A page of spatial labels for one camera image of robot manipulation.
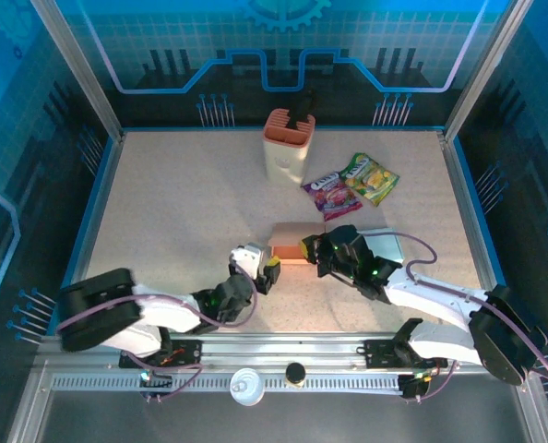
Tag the orange paper box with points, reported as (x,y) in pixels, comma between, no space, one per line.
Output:
(292,233)

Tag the light blue paper box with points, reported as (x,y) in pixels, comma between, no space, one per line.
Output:
(391,247)

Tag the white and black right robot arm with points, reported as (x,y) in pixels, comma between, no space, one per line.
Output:
(440,300)

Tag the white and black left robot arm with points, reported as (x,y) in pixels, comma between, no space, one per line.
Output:
(163,314)

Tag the black connector box with LED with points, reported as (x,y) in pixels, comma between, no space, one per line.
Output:
(156,383)
(412,385)

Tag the purple candy bag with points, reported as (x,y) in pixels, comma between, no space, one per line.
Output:
(331,196)

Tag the aluminium extrusion beam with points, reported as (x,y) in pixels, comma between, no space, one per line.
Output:
(278,350)

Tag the cream knife block orange top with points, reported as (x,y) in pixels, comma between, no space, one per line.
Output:
(283,161)

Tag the green yellow candy bag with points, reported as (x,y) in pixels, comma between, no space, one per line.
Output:
(371,177)

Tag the white round cap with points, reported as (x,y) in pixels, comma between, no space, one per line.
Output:
(247,386)

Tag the black round knob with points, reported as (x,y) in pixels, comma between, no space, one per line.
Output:
(295,371)

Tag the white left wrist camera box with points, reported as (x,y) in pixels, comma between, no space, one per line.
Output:
(251,258)

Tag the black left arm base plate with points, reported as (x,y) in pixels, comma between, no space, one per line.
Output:
(186,353)

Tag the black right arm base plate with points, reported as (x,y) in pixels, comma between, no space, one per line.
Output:
(380,353)

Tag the aluminium frame post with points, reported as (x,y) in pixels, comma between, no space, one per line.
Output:
(486,69)
(75,69)

